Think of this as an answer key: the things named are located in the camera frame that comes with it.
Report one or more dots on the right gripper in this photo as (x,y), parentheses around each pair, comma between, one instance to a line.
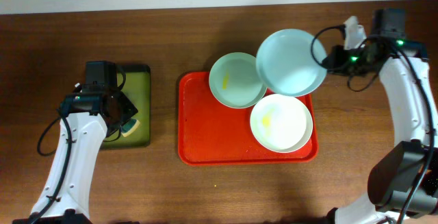
(334,59)

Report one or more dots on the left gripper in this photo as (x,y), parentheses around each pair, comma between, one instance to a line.
(126,111)

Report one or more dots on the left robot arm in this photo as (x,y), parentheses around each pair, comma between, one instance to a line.
(88,117)

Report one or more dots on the red plastic tray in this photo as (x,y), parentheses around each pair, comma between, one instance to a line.
(210,133)

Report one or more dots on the black tray with green mat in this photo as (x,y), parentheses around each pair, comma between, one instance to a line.
(137,88)

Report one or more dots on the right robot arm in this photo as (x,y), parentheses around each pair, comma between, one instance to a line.
(403,185)

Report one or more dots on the mint green plate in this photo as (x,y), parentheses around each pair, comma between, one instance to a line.
(234,82)

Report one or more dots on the green and yellow sponge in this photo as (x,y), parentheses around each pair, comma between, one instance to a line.
(129,127)

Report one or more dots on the white plate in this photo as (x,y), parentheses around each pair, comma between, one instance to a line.
(281,124)

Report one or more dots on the light blue plate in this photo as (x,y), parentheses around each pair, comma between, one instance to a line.
(287,62)

